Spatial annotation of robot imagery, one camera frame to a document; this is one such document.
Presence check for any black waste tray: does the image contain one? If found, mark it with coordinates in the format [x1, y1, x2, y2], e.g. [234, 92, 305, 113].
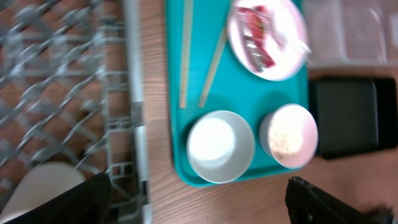
[309, 77, 397, 159]

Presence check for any white round plate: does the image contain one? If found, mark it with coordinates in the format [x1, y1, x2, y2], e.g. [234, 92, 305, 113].
[228, 0, 308, 82]

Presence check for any wooden chopstick right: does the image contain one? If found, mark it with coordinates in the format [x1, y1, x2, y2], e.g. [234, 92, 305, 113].
[198, 27, 228, 108]

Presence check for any white tissue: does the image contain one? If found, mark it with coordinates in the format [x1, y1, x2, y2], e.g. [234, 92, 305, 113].
[270, 8, 312, 55]

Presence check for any red snack wrapper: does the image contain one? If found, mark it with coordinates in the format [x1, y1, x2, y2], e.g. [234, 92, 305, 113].
[237, 6, 275, 73]

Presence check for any teal plastic tray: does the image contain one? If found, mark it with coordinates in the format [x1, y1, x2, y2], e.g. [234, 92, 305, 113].
[164, 0, 308, 187]

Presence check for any grey bowl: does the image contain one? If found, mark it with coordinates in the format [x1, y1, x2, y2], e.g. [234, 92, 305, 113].
[187, 110, 256, 184]

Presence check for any wooden chopstick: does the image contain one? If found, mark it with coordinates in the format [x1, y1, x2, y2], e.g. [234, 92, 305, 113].
[179, 0, 194, 109]
[198, 27, 228, 108]

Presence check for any wooden chopstick left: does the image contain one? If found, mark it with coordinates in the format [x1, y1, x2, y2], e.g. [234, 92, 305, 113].
[179, 0, 194, 109]

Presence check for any white paper cup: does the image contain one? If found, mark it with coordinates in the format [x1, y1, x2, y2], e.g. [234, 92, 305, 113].
[1, 162, 85, 223]

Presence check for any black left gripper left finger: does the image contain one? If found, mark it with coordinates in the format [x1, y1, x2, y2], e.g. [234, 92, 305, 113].
[6, 173, 111, 224]

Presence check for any clear plastic bin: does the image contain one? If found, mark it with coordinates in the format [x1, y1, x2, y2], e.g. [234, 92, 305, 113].
[302, 0, 397, 68]

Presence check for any grey dish rack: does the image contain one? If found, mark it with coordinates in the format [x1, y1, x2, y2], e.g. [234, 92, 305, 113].
[1, 0, 152, 223]

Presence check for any white bowl with rice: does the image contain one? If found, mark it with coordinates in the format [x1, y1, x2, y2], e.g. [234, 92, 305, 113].
[258, 103, 318, 169]

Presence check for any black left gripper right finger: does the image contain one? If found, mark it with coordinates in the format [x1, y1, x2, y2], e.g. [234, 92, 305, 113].
[285, 176, 397, 224]

